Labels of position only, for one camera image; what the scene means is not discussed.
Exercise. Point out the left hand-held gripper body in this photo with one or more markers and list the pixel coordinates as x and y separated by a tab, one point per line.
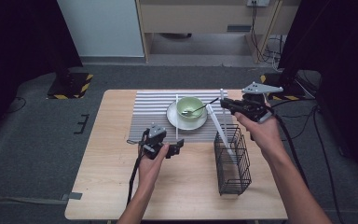
154	143

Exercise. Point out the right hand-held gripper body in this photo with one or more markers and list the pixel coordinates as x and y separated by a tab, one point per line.
254	109

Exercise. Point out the white chopstick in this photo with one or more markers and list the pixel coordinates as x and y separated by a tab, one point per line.
221	92
217	124
176	133

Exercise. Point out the person's right hand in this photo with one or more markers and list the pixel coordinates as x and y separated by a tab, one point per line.
265	133

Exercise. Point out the person's left hand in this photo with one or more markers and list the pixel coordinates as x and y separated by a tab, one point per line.
149	171

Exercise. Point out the white plate with dark rim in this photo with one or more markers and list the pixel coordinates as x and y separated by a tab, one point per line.
186	125

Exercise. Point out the metal spoon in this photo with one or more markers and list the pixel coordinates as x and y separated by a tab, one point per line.
199	108

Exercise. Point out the grey striped placemat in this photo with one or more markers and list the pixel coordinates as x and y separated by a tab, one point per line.
149	105

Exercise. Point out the black striped stand base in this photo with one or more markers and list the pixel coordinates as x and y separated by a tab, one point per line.
71	85
292	90

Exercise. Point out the light green bowl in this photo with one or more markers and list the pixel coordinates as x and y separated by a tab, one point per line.
187	102

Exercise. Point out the wooden cabinet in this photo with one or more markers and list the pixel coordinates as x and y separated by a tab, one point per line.
192	18

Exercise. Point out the grey tape strip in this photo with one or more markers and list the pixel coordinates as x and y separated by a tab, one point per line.
73	196

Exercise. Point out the black curtain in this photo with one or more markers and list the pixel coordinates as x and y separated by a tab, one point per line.
18	46
338	46

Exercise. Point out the white panel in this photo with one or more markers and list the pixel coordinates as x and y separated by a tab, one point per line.
99	28

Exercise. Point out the white wall socket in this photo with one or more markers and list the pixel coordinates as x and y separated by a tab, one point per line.
258	2

